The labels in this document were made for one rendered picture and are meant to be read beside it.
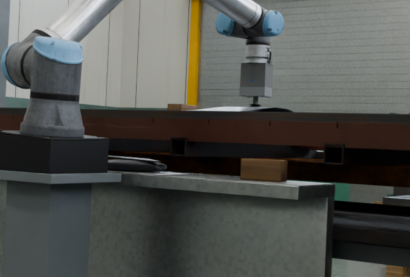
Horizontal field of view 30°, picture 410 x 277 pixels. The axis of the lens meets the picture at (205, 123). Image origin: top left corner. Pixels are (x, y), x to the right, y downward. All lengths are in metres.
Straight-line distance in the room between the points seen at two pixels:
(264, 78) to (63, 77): 0.78
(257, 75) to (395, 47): 8.41
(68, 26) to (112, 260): 0.65
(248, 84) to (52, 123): 0.79
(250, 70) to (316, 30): 8.85
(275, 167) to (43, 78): 0.58
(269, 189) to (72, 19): 0.69
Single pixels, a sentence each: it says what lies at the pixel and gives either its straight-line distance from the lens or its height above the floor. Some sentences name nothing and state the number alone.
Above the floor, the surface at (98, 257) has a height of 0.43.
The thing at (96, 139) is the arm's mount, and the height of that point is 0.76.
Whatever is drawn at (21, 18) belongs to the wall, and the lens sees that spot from 11.51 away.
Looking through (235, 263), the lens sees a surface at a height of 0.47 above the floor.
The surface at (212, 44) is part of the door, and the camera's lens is 12.05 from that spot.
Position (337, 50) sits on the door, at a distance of 11.04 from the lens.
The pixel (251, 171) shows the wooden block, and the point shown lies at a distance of 1.81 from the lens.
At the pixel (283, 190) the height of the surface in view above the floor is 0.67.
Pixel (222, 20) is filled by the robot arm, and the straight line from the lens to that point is 2.33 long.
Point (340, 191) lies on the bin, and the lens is 6.20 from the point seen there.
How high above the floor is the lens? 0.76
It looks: 1 degrees up
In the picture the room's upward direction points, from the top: 2 degrees clockwise
